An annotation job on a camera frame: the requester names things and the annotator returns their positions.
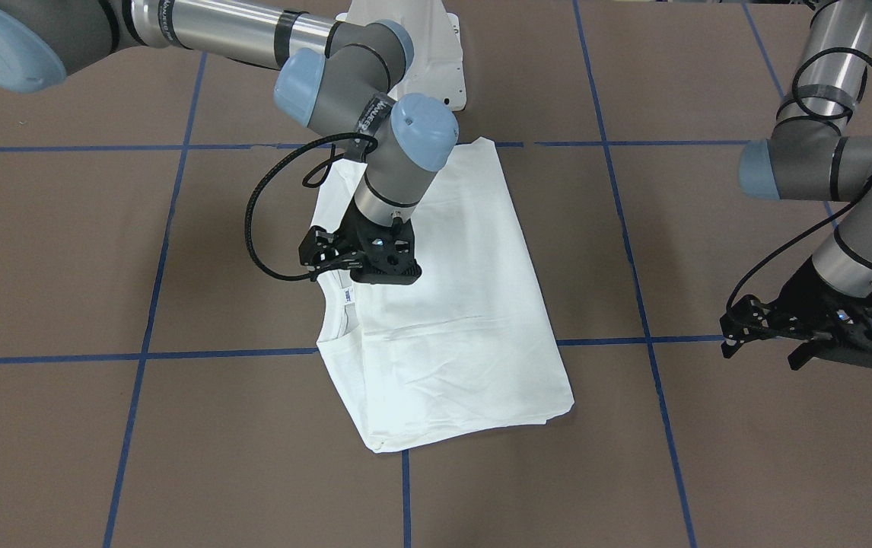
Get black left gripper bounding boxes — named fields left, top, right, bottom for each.
left=775, top=259, right=872, bottom=371

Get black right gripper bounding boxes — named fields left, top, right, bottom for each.
left=341, top=204, right=422, bottom=285

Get white long-sleeve printed shirt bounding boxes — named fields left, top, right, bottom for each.
left=317, top=138, right=574, bottom=452

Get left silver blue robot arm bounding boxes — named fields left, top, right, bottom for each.
left=719, top=1, right=872, bottom=371

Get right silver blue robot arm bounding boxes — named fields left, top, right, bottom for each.
left=0, top=1, right=466, bottom=285

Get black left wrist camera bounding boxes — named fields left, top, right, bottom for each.
left=719, top=295, right=790, bottom=358

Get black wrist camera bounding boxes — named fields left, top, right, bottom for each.
left=719, top=295, right=790, bottom=358
left=299, top=225, right=358, bottom=272

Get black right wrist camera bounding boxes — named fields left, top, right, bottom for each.
left=299, top=225, right=358, bottom=272

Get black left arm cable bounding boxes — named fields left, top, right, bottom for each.
left=725, top=47, right=872, bottom=317

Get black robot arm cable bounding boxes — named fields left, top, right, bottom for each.
left=244, top=131, right=380, bottom=282

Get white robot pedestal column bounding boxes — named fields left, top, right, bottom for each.
left=336, top=1, right=467, bottom=112

